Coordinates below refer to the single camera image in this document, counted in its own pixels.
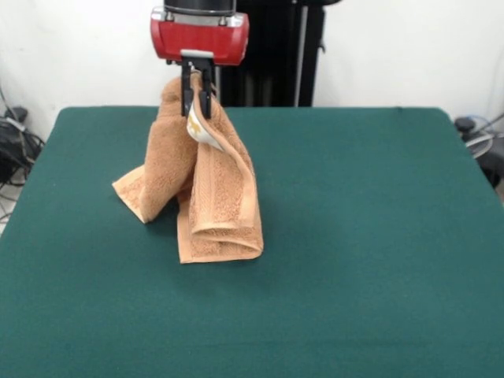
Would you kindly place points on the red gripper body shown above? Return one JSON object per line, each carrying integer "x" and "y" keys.
{"x": 197, "y": 37}

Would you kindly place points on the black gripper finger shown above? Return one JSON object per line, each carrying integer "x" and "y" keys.
{"x": 186, "y": 90}
{"x": 206, "y": 94}

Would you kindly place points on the tan towel with white label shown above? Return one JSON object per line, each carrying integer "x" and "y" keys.
{"x": 220, "y": 197}

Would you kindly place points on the dark green table cloth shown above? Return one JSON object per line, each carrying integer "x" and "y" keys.
{"x": 354, "y": 236}

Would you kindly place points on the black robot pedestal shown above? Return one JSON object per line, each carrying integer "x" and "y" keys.
{"x": 275, "y": 78}

